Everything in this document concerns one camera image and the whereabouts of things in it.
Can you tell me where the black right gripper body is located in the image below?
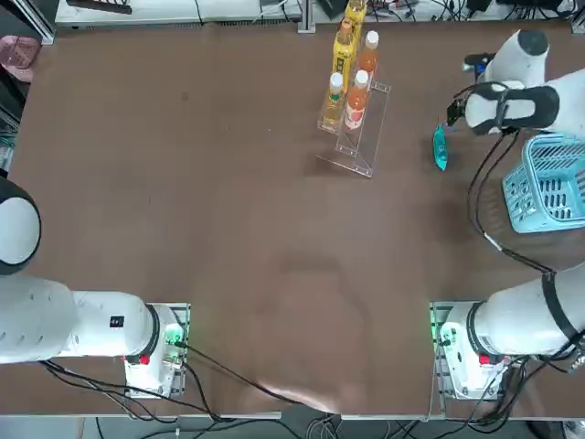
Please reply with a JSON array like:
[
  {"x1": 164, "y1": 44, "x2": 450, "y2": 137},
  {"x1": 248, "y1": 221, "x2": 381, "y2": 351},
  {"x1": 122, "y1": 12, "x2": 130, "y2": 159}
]
[{"x1": 446, "y1": 90, "x2": 472, "y2": 124}]

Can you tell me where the clear acrylic stepped shelf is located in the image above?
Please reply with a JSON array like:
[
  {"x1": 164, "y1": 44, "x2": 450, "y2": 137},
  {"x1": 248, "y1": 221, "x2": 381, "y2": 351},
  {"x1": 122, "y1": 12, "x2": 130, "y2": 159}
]
[{"x1": 314, "y1": 59, "x2": 393, "y2": 179}]

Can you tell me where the light blue plastic basket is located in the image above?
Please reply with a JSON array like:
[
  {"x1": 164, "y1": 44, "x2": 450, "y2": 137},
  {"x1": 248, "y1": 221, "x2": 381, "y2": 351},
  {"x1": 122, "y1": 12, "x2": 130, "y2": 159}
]
[{"x1": 501, "y1": 134, "x2": 585, "y2": 234}]

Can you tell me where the orange drink bottle white cap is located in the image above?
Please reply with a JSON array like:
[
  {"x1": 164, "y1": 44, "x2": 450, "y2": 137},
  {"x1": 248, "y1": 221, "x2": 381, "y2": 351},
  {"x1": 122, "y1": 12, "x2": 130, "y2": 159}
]
[
  {"x1": 343, "y1": 69, "x2": 370, "y2": 133},
  {"x1": 354, "y1": 30, "x2": 381, "y2": 83}
]

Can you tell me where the pale tea bottle white cap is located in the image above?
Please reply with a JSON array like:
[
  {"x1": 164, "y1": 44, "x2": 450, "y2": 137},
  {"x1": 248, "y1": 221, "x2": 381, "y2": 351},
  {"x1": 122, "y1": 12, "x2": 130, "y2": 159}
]
[{"x1": 321, "y1": 71, "x2": 345, "y2": 130}]

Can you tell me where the yellow drink bottle orange cap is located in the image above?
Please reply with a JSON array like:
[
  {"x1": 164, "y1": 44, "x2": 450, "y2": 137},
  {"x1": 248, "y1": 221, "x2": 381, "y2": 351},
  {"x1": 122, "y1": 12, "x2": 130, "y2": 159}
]
[
  {"x1": 332, "y1": 18, "x2": 362, "y2": 91},
  {"x1": 343, "y1": 0, "x2": 369, "y2": 28}
]

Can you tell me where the black power strip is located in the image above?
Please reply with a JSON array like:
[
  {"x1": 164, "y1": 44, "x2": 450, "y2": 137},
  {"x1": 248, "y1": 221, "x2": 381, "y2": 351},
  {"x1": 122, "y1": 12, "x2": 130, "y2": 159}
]
[{"x1": 67, "y1": 0, "x2": 133, "y2": 15}]

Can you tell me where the pink perforated slipper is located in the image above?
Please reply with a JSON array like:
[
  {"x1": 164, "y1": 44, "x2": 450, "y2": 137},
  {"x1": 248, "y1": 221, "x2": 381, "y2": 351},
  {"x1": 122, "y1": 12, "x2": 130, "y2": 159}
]
[{"x1": 0, "y1": 35, "x2": 41, "y2": 82}]

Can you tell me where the black cable bundle along arm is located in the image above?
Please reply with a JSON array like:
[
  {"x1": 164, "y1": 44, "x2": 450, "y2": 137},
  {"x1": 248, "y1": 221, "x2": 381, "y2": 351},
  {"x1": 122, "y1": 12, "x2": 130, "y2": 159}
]
[{"x1": 466, "y1": 130, "x2": 558, "y2": 275}]

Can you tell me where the aluminium camera post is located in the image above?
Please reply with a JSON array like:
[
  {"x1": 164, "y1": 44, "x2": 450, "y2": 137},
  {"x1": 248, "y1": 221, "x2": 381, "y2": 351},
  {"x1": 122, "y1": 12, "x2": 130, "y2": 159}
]
[{"x1": 296, "y1": 0, "x2": 317, "y2": 33}]

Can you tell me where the long white cable duct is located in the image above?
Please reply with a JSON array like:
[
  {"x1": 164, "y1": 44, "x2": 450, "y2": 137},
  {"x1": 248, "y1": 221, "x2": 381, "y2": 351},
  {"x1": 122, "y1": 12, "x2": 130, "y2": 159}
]
[{"x1": 54, "y1": 0, "x2": 264, "y2": 24}]

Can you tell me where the black cable across table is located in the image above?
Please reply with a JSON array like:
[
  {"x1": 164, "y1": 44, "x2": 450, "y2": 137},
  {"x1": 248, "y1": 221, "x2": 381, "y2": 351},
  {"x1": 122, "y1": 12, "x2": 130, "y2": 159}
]
[{"x1": 175, "y1": 340, "x2": 342, "y2": 417}]

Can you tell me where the aluminium frame profile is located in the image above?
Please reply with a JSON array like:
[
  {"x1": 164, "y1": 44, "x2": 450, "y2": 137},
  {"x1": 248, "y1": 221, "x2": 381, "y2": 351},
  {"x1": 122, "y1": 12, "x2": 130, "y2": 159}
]
[{"x1": 17, "y1": 0, "x2": 57, "y2": 46}]

